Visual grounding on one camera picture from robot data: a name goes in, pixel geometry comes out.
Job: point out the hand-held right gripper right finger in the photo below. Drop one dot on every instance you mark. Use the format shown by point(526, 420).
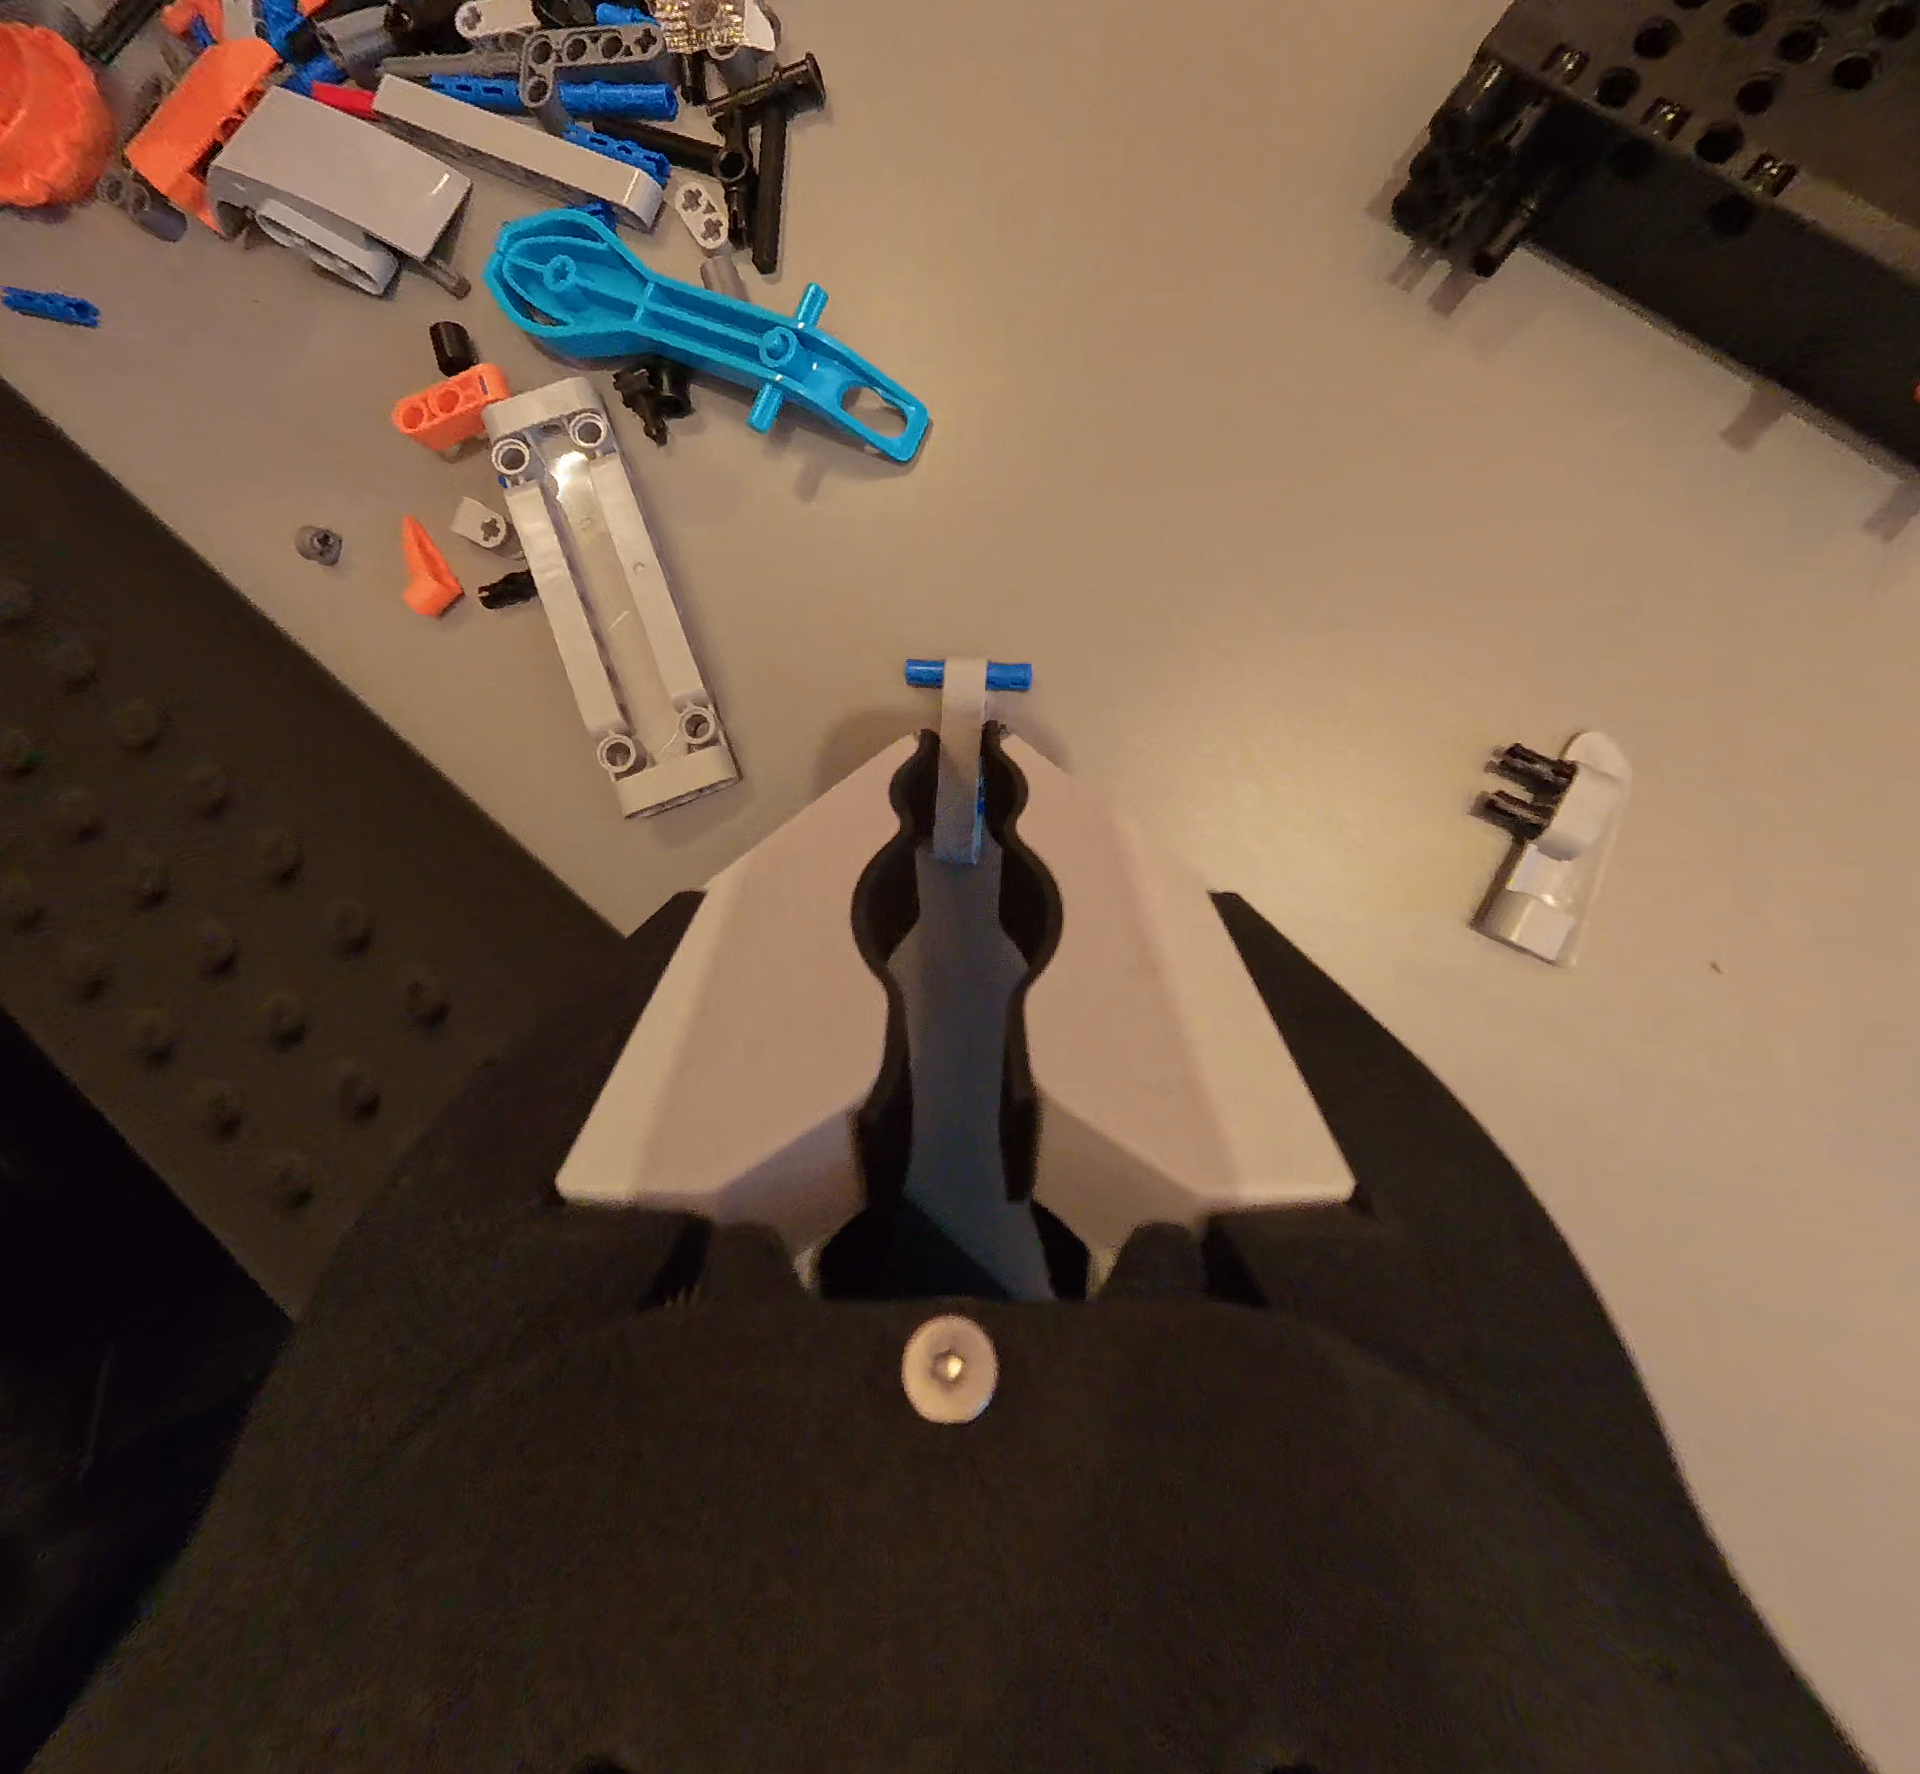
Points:
point(1186, 1069)

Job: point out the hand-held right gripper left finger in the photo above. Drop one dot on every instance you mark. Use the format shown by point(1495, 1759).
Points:
point(720, 1069)

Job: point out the grey connector piece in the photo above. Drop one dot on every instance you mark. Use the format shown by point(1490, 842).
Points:
point(961, 769)

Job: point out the turquoise connector piece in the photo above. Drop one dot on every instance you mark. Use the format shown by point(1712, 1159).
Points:
point(674, 320)

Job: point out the pile of plastic building pieces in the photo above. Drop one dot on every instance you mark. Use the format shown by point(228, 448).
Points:
point(481, 35)

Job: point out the white panel piece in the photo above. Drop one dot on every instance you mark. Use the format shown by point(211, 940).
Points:
point(345, 185)

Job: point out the orange panel piece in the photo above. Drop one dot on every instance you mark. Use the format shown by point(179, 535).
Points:
point(205, 131)

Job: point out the small black machine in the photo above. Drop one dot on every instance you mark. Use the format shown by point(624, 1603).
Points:
point(1741, 125)

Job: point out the grey frame with orange bracket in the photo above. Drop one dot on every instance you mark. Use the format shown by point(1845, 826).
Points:
point(616, 590)

